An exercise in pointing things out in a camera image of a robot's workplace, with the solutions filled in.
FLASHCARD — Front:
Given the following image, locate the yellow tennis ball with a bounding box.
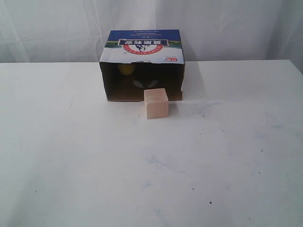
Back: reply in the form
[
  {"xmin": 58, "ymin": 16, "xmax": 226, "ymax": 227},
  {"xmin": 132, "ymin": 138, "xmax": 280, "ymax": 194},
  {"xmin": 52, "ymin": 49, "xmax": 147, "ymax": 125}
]
[{"xmin": 117, "ymin": 63, "xmax": 136, "ymax": 76}]

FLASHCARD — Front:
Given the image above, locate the white backdrop curtain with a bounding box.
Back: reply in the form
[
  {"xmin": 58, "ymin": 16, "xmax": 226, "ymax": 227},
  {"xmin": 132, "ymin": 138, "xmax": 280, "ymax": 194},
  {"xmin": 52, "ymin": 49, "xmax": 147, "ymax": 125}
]
[{"xmin": 0, "ymin": 0, "xmax": 303, "ymax": 68}]

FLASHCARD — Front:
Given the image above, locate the blue printed cardboard box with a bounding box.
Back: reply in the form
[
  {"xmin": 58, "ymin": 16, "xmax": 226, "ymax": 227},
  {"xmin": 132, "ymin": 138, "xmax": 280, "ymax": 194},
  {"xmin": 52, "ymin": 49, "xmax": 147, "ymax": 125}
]
[{"xmin": 99, "ymin": 29, "xmax": 185, "ymax": 102}]

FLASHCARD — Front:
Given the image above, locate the light wooden cube block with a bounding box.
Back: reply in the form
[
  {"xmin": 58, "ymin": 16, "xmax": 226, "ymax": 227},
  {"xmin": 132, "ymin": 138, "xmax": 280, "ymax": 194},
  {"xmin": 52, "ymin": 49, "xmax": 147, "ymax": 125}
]
[{"xmin": 143, "ymin": 88, "xmax": 169, "ymax": 119}]

